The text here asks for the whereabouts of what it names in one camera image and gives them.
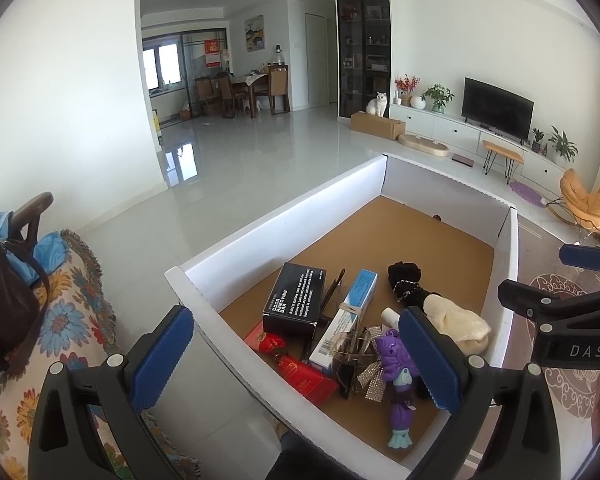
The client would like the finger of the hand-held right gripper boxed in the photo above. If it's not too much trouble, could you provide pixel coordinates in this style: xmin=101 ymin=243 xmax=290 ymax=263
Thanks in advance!
xmin=560 ymin=242 xmax=600 ymax=272
xmin=497 ymin=280 xmax=600 ymax=331

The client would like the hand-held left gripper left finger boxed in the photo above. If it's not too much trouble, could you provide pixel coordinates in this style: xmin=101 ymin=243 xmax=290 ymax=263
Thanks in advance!
xmin=27 ymin=304 xmax=195 ymax=480

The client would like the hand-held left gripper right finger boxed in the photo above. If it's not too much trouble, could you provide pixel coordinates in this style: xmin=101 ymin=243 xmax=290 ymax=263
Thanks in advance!
xmin=398 ymin=306 xmax=563 ymax=480

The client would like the purple toy fish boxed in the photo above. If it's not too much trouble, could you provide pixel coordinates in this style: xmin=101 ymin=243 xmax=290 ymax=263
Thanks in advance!
xmin=375 ymin=327 xmax=421 ymax=450

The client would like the cream knitted cloth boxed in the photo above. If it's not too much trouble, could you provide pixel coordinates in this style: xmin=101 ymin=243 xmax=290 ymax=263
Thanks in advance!
xmin=422 ymin=293 xmax=492 ymax=356

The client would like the small white packet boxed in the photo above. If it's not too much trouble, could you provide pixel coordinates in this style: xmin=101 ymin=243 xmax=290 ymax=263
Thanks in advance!
xmin=380 ymin=306 xmax=406 ymax=331

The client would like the beige rhinestone bow clip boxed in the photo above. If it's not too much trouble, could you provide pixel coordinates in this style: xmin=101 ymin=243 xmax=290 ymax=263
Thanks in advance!
xmin=357 ymin=324 xmax=397 ymax=402

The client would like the black scrunchie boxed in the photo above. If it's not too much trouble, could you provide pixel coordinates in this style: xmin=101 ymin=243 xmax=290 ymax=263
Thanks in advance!
xmin=394 ymin=282 xmax=441 ymax=311
xmin=387 ymin=261 xmax=423 ymax=288

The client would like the clear claw hair clip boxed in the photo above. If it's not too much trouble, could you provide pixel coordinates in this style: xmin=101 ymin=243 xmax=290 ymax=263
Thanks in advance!
xmin=332 ymin=327 xmax=378 ymax=363

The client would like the blue white ointment box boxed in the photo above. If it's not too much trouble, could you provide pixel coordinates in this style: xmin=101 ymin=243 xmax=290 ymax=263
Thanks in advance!
xmin=308 ymin=269 xmax=379 ymax=374

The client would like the brown hair clip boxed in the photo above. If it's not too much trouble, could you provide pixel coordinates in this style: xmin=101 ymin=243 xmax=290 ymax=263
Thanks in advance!
xmin=321 ymin=268 xmax=347 ymax=317

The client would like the red snack packet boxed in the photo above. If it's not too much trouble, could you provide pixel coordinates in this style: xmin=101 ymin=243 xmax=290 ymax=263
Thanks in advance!
xmin=243 ymin=330 xmax=340 ymax=406

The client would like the black product box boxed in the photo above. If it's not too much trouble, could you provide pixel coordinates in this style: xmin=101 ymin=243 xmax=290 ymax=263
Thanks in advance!
xmin=262 ymin=262 xmax=327 ymax=342

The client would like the large white cardboard box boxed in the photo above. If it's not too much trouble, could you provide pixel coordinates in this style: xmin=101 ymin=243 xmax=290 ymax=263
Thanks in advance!
xmin=164 ymin=154 xmax=520 ymax=480

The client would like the dark brown shoulder bag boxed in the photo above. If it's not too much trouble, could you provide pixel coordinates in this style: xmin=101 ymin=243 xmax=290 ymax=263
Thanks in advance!
xmin=0 ymin=240 xmax=51 ymax=378

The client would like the orange lounge chair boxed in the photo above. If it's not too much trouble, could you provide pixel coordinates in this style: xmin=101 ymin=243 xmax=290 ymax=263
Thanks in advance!
xmin=545 ymin=168 xmax=600 ymax=233

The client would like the purple floor mat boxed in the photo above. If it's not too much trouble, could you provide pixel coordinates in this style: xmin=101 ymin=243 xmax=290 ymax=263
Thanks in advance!
xmin=509 ymin=181 xmax=548 ymax=207

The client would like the floral sofa blanket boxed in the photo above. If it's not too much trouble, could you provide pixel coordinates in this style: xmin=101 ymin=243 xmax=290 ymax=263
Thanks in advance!
xmin=0 ymin=230 xmax=201 ymax=480

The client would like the large leafy potted plant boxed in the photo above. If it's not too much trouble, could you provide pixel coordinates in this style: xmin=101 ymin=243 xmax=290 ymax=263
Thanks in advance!
xmin=547 ymin=126 xmax=579 ymax=163

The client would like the wooden stool with metal legs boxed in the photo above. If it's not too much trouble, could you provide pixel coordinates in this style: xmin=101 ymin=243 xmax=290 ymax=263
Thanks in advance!
xmin=481 ymin=140 xmax=525 ymax=184

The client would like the blue cloth bag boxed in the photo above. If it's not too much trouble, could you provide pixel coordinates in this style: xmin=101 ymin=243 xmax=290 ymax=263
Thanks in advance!
xmin=0 ymin=210 xmax=73 ymax=286

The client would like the black television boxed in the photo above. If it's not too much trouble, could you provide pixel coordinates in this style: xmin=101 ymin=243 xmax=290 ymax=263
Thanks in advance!
xmin=461 ymin=77 xmax=535 ymax=141

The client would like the beige cat scratcher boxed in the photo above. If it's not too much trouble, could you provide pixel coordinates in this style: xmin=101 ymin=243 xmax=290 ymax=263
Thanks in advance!
xmin=397 ymin=132 xmax=451 ymax=157

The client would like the wooden armrest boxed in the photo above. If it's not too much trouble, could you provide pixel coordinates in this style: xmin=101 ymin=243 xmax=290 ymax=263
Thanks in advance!
xmin=10 ymin=191 xmax=55 ymax=241

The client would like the white television cabinet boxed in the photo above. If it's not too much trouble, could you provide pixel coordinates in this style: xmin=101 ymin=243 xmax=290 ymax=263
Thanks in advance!
xmin=390 ymin=104 xmax=568 ymax=196

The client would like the green potted plant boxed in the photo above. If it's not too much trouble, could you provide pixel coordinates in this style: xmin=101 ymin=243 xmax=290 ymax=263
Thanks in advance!
xmin=421 ymin=84 xmax=455 ymax=113

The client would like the brown cardboard box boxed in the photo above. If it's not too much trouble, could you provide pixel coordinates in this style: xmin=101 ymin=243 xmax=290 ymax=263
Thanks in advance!
xmin=350 ymin=111 xmax=406 ymax=141

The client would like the red flower arrangement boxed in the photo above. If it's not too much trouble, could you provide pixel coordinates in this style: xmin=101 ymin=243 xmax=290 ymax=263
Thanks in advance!
xmin=394 ymin=74 xmax=421 ymax=106

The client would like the dining table with chairs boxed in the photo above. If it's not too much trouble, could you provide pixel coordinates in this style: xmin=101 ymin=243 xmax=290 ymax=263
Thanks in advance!
xmin=195 ymin=65 xmax=292 ymax=120

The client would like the dark glass display cabinet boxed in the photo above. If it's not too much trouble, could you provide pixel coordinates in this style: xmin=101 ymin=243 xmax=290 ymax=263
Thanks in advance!
xmin=335 ymin=0 xmax=392 ymax=121

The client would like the framed wall painting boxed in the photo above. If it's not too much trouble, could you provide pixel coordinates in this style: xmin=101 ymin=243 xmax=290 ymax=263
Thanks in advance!
xmin=244 ymin=15 xmax=265 ymax=52

